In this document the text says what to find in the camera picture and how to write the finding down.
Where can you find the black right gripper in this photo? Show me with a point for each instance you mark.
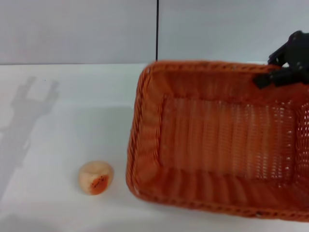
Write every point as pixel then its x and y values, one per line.
pixel 300 53

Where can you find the orange woven plastic basket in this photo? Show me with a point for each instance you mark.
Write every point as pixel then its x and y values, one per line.
pixel 217 135

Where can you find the round bun with orange patch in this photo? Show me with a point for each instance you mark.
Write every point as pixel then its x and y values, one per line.
pixel 95 177

